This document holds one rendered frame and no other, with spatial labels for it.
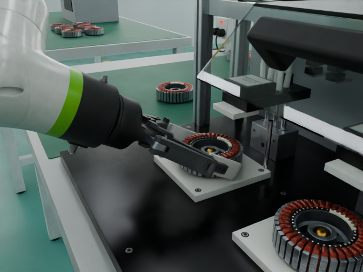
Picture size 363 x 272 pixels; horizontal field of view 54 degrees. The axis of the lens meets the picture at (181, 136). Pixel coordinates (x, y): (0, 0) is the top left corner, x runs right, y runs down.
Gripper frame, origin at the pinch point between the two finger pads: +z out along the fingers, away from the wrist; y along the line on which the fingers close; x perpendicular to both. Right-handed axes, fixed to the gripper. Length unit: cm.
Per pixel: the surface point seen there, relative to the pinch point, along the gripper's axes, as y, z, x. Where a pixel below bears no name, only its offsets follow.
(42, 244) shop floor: -90, 18, -82
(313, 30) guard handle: 31.8, -26.0, 14.8
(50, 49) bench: -135, 0, -6
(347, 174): 24.3, -1.7, 8.1
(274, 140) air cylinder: 2.8, 10.1, 6.9
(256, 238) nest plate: 19.2, -3.5, -4.3
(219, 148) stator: -1.2, 2.8, 1.2
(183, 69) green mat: -70, 32, 13
